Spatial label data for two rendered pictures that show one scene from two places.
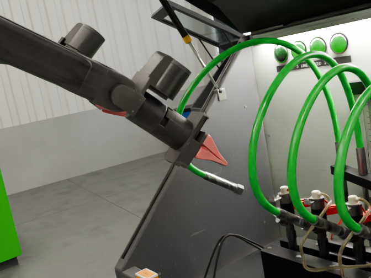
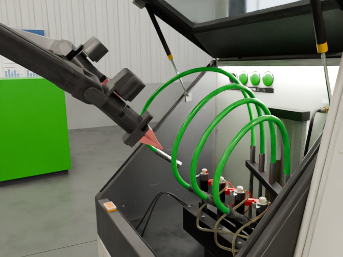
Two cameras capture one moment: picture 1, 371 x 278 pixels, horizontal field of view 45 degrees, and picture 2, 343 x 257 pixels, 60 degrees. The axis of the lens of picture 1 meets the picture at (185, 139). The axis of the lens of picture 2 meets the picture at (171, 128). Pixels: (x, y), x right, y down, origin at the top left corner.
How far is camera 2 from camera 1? 0.17 m
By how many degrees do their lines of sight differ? 6
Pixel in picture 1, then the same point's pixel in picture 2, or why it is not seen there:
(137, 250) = (111, 188)
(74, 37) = (88, 45)
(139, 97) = (104, 97)
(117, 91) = (88, 91)
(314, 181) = (239, 166)
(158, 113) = (118, 109)
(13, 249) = (66, 164)
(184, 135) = (133, 126)
